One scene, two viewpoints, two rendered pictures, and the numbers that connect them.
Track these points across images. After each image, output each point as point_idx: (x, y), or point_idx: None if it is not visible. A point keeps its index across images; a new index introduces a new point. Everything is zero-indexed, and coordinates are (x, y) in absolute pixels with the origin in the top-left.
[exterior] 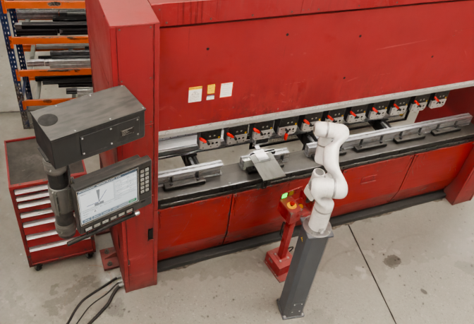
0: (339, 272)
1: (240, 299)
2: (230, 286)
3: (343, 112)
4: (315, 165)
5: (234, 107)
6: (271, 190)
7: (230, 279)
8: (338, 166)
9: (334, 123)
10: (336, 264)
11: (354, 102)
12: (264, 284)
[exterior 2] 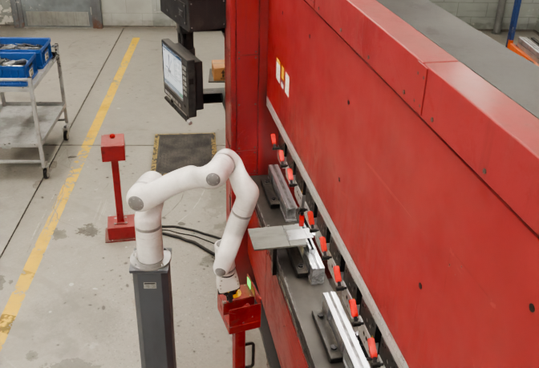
0: None
1: (192, 358)
2: (213, 351)
3: (339, 262)
4: (300, 315)
5: (289, 119)
6: (278, 293)
7: (224, 353)
8: (162, 179)
9: (221, 158)
10: None
11: (346, 256)
12: None
